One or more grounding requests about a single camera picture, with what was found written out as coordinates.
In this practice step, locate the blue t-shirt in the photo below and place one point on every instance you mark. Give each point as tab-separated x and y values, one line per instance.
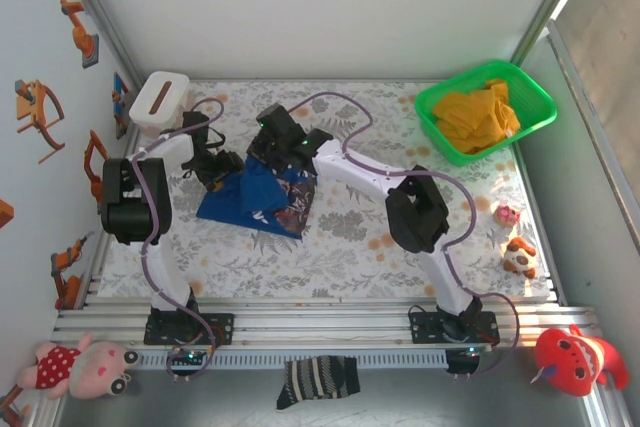
225	207

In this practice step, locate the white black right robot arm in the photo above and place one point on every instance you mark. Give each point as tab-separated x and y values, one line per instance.
360	172

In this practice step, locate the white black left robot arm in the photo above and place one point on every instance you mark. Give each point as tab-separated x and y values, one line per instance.
167	272

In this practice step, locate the white tissue box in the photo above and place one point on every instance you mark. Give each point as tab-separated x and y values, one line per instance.
145	97

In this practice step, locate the floral table mat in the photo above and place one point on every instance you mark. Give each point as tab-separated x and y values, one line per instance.
300	267

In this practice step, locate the orange claw sticker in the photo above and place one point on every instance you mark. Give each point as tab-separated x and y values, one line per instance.
35	112

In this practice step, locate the small circuit board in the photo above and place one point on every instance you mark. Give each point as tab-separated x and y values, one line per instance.
189	358
467	354

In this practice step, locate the yellow cloth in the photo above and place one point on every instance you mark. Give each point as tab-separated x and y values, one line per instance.
475	117

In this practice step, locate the orange block sticker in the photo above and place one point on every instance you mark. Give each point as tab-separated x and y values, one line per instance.
5	214

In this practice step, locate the pink pig plush toy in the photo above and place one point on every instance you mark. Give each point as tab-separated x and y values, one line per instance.
95	367

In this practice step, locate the black striped sock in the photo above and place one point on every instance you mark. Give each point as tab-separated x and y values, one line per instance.
315	382

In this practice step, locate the pink donut toy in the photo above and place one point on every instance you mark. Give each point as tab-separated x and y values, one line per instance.
507	214

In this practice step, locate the green plastic basket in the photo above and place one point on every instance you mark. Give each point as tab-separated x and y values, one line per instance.
537	99

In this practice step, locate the brown white puppy plush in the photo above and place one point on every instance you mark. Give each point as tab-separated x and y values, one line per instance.
517	259

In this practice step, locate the red monster plush toy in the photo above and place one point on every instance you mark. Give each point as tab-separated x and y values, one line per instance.
565	357

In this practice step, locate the blue orange wall sticker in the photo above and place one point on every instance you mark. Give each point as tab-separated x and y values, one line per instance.
120	102

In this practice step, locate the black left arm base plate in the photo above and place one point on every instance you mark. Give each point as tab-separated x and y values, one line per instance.
222	329

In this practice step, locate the aluminium table frame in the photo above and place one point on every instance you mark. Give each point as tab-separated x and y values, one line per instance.
325	329

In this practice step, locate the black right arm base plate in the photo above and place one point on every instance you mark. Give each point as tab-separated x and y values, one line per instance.
425	332

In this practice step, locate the grey side rail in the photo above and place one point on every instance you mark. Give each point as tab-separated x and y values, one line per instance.
597	152

